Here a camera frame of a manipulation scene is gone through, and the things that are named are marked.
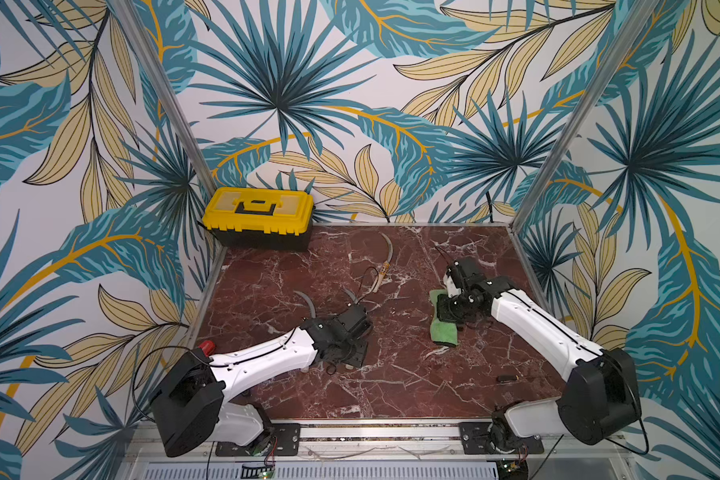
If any green rag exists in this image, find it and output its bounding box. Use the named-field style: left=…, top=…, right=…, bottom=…
left=429, top=290, right=458, bottom=347

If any sickle labelled handle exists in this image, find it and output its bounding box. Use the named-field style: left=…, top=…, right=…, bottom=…
left=371, top=232, right=394, bottom=293

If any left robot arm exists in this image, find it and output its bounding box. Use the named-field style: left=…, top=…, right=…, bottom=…
left=149, top=304, right=372, bottom=458

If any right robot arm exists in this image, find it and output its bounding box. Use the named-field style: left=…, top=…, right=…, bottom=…
left=435, top=258, right=642, bottom=454

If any red clamp tool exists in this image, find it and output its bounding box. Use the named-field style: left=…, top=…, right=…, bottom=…
left=198, top=340, right=216, bottom=357

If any yellow black toolbox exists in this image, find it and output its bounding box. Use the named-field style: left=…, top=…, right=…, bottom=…
left=202, top=187, right=314, bottom=252

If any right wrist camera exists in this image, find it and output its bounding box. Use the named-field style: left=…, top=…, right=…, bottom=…
left=443, top=267, right=462, bottom=298

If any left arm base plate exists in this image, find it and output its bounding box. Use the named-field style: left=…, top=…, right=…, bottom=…
left=214, top=423, right=302, bottom=459

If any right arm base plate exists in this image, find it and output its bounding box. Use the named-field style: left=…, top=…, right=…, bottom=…
left=458, top=421, right=545, bottom=456

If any aluminium front rail frame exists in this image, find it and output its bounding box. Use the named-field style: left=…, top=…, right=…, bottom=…
left=115, top=418, right=637, bottom=479

